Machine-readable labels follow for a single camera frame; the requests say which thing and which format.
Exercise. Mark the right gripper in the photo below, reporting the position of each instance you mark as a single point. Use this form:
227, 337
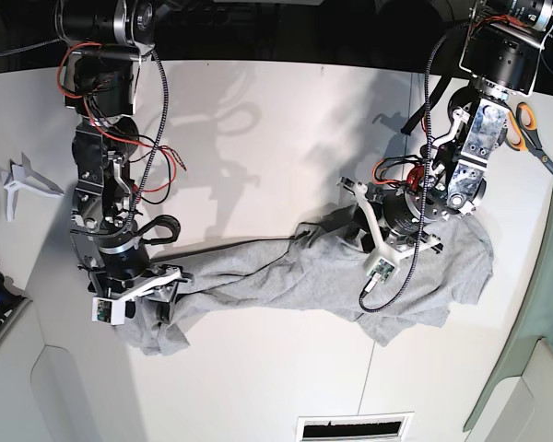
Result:
127, 272

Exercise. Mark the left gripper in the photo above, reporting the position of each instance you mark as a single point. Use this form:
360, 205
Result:
387, 221

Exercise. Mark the grey t-shirt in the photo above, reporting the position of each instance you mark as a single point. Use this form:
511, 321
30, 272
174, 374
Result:
316, 268

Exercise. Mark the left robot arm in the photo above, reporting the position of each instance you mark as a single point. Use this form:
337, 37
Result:
503, 46

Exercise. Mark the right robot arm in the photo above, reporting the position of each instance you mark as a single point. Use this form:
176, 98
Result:
107, 42

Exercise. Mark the orange grey scissors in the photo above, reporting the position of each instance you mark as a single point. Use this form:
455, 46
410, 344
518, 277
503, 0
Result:
522, 134

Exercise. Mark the white plastic stand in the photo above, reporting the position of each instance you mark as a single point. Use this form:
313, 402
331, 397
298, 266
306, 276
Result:
21, 176

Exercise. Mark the beige chair right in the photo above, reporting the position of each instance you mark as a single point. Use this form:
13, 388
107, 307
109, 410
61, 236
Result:
521, 408

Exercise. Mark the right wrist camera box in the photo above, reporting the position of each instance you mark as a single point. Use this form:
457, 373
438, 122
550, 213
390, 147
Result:
107, 310

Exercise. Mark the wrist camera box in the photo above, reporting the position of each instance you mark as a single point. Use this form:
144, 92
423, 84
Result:
107, 310
379, 267

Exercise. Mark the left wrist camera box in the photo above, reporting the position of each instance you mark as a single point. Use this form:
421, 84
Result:
379, 267

